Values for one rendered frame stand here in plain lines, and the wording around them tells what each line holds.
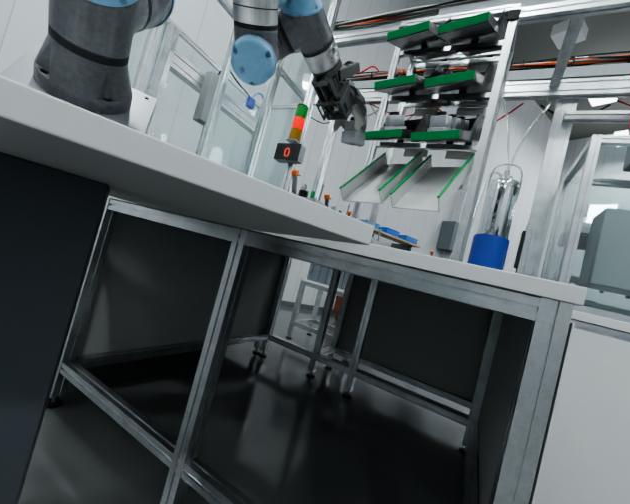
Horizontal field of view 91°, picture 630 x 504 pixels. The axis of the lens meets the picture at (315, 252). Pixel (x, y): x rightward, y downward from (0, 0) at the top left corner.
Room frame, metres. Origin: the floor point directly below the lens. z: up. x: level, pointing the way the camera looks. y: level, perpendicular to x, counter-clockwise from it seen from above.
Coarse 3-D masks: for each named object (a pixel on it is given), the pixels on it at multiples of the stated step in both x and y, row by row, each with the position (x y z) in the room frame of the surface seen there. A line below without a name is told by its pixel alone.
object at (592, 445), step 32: (576, 320) 1.11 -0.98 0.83; (608, 320) 1.02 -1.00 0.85; (576, 352) 1.05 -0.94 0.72; (608, 352) 1.01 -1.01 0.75; (576, 384) 1.04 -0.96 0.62; (608, 384) 1.00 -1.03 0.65; (576, 416) 1.03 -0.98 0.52; (608, 416) 0.99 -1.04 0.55; (576, 448) 1.02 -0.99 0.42; (608, 448) 0.99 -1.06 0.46; (544, 480) 1.05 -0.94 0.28; (576, 480) 1.01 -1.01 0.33; (608, 480) 0.98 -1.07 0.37
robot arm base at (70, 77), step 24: (48, 24) 0.49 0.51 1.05; (48, 48) 0.50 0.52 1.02; (72, 48) 0.49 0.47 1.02; (48, 72) 0.53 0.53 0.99; (72, 72) 0.51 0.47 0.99; (96, 72) 0.52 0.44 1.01; (120, 72) 0.55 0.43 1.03; (72, 96) 0.53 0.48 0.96; (96, 96) 0.54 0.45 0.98; (120, 96) 0.58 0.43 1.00
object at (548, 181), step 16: (560, 112) 1.65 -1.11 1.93; (560, 128) 1.63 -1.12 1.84; (560, 144) 1.62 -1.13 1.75; (544, 160) 1.65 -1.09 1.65; (560, 160) 1.62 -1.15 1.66; (544, 176) 1.65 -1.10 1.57; (544, 192) 1.63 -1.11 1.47; (544, 208) 1.63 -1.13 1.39; (528, 224) 1.65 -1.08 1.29; (544, 224) 1.62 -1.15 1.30; (528, 240) 1.64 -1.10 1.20; (544, 240) 1.61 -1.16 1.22; (528, 256) 1.64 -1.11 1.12; (528, 272) 1.63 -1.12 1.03
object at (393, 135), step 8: (408, 120) 1.08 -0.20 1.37; (416, 120) 1.06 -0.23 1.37; (424, 120) 0.93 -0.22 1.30; (408, 128) 1.09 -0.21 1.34; (416, 128) 0.90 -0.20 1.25; (424, 128) 0.94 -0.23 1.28; (368, 136) 0.90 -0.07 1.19; (376, 136) 0.89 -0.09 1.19; (384, 136) 0.87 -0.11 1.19; (392, 136) 0.86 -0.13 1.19; (400, 136) 0.84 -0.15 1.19; (408, 136) 0.87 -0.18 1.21
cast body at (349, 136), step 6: (348, 126) 0.84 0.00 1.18; (342, 132) 0.84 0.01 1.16; (348, 132) 0.83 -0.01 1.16; (354, 132) 0.82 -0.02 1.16; (360, 132) 0.84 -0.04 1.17; (342, 138) 0.84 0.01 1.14; (348, 138) 0.83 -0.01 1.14; (354, 138) 0.82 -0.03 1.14; (360, 138) 0.85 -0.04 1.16; (348, 144) 0.87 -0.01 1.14; (354, 144) 0.87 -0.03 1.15; (360, 144) 0.86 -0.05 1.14
